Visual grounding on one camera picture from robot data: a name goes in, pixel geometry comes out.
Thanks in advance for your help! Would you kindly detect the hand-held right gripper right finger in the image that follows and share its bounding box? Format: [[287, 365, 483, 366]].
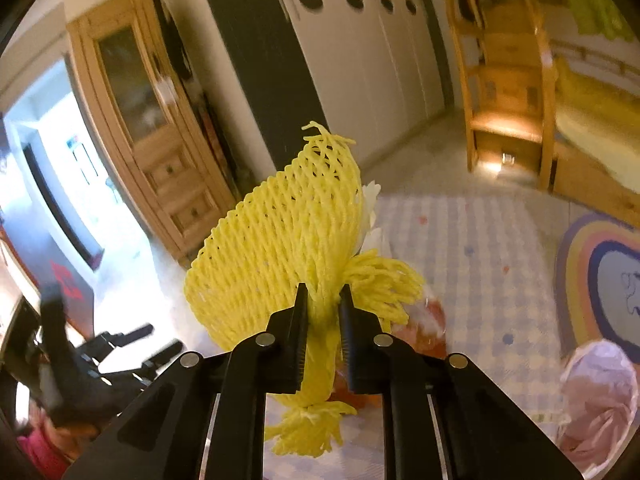
[[338, 285, 583, 480]]

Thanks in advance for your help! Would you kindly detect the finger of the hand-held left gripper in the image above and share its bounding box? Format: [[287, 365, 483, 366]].
[[87, 323, 154, 356], [97, 341, 184, 392]]

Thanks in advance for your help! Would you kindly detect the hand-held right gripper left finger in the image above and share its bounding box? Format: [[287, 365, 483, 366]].
[[62, 284, 309, 480]]

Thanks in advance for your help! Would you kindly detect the yellow foam fruit net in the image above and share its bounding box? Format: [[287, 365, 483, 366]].
[[184, 121, 427, 460]]

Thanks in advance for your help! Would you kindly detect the waste bin with pink bag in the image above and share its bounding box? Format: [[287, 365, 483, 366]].
[[555, 340, 640, 478]]

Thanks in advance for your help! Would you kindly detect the person's left forearm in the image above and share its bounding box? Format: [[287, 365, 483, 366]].
[[17, 420, 103, 480]]

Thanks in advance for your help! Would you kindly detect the orange snack wrapper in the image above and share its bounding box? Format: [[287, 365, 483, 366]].
[[330, 300, 448, 411]]

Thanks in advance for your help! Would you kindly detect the white crumpled tissue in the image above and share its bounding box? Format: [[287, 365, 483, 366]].
[[352, 182, 386, 256]]

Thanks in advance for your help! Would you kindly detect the wooden glass-door cabinet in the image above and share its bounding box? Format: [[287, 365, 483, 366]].
[[65, 0, 236, 261]]

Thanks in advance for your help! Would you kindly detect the rainbow oval rug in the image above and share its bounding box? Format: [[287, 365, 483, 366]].
[[555, 212, 640, 361]]

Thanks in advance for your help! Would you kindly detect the white wardrobe with round holes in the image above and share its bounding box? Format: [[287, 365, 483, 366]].
[[265, 0, 447, 137]]

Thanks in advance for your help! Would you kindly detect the wooden bunk bed staircase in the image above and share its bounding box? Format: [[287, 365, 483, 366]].
[[445, 0, 558, 192]]

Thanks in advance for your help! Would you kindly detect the yellow bedding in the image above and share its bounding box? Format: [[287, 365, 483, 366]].
[[552, 57, 640, 196]]

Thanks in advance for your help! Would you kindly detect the green quilted blanket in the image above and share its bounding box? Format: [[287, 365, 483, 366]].
[[555, 0, 633, 43]]

